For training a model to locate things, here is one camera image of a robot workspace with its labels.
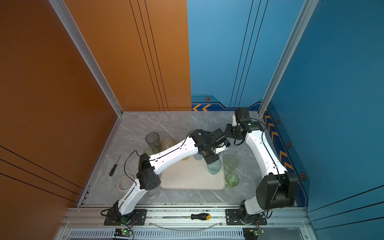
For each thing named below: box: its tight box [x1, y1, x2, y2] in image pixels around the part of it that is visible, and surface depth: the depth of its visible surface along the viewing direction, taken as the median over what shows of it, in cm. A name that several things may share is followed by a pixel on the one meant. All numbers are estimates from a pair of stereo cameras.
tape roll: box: [117, 174, 134, 191], surface depth 86 cm
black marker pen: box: [109, 155, 122, 177], surface depth 91 cm
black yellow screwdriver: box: [162, 213, 211, 220], surface depth 74 cm
